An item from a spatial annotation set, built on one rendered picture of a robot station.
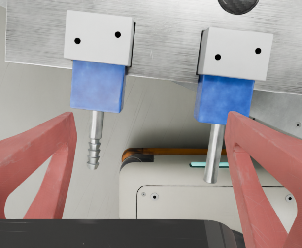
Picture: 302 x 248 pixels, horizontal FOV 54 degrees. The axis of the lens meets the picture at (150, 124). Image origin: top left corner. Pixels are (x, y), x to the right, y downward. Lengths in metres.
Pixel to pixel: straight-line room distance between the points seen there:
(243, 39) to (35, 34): 0.17
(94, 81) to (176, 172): 0.67
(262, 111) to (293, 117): 0.03
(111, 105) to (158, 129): 0.89
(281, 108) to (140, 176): 0.61
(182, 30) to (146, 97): 0.86
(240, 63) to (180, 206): 0.72
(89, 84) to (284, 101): 0.20
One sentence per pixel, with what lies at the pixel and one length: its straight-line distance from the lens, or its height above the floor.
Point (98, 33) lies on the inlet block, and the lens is 0.24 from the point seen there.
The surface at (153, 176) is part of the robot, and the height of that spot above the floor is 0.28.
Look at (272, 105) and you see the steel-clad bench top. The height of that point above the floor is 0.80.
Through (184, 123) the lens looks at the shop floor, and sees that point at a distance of 1.14.
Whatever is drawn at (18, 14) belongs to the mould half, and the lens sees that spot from 0.29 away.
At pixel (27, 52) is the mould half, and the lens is 0.28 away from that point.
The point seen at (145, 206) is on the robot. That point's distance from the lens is 0.92.
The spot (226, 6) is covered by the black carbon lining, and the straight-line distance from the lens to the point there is 0.28.
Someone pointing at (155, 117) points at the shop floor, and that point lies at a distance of 1.13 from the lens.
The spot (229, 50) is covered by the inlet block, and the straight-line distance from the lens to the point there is 0.24.
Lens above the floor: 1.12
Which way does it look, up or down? 81 degrees down
